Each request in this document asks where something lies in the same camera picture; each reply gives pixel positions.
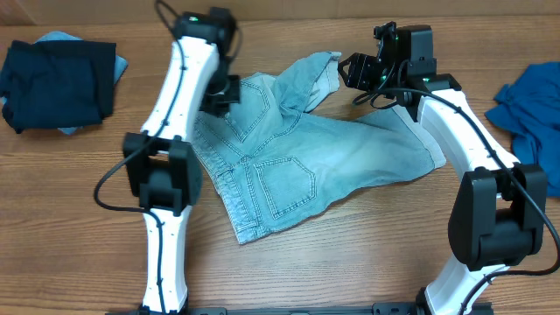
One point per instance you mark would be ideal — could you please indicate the folded dark navy garment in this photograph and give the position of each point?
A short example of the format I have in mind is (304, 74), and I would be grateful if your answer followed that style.
(57, 85)

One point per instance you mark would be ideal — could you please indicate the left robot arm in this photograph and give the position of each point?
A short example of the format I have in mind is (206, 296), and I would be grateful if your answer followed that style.
(163, 170)

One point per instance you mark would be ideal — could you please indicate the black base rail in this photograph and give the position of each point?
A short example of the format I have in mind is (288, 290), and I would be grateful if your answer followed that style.
(297, 310)

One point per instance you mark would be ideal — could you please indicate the brown cardboard wall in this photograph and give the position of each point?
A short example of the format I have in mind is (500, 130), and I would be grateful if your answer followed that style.
(100, 12)

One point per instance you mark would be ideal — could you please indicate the folded light blue garment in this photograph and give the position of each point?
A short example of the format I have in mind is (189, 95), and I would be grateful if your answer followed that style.
(118, 65)

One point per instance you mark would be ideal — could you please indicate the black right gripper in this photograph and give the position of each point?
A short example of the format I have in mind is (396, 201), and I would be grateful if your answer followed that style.
(354, 70)

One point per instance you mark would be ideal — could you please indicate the crumpled blue t-shirt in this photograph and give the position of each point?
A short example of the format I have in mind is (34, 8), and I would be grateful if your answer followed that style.
(529, 110)

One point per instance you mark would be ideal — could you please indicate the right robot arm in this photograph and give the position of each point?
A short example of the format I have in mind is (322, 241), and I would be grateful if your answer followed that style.
(498, 217)

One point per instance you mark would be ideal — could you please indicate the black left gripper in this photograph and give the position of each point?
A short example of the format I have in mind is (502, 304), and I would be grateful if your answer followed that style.
(220, 101)

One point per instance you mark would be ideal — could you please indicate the light blue denim shorts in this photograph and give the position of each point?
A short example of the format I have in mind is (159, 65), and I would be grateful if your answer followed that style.
(275, 163)

